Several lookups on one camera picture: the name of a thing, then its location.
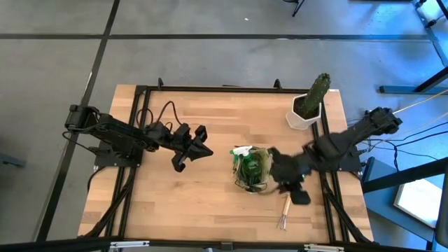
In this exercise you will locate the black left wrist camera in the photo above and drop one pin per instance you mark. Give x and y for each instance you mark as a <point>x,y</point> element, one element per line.
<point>182,132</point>

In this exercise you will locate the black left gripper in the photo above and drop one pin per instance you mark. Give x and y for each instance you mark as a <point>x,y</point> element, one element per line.
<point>182,157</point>

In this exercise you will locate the dark desk with black bar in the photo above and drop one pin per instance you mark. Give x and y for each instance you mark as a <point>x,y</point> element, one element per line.
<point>402,176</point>

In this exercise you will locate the grey floor stand foot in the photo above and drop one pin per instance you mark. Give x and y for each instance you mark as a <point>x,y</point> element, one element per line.
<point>10,161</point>

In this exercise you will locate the silver frame bracket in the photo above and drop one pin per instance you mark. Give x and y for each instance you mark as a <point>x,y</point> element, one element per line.
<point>323,248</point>
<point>129,244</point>

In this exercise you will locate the cream gardening bag green trim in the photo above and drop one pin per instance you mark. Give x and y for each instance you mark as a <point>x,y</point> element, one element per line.
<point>266,161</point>

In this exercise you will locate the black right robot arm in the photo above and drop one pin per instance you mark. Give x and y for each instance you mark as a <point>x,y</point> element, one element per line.
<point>343,143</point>

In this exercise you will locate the white flat panel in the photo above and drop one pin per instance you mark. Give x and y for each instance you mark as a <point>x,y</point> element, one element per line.
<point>418,203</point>

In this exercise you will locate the black stand leg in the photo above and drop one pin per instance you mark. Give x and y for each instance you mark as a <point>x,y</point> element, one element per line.
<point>297,7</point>

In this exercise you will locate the blue and black desk foot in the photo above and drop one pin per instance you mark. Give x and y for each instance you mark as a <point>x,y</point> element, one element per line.
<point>395,89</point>

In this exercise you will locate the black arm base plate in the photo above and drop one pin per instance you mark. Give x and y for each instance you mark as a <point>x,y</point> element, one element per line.
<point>119,162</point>
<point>351,164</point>

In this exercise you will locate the black aluminium table frame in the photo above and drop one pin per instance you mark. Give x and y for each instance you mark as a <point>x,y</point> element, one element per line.
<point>224,89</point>

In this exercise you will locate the green plastic spray bottle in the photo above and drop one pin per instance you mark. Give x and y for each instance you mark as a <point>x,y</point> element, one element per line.
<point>250,166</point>

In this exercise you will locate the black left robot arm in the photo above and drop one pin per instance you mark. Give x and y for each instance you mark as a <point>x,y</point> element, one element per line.
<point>119,134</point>

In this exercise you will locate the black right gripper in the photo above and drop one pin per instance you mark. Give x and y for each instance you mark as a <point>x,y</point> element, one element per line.
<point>290,171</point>

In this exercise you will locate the grey metal desk leg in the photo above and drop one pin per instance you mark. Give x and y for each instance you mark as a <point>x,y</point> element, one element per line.
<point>431,35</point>

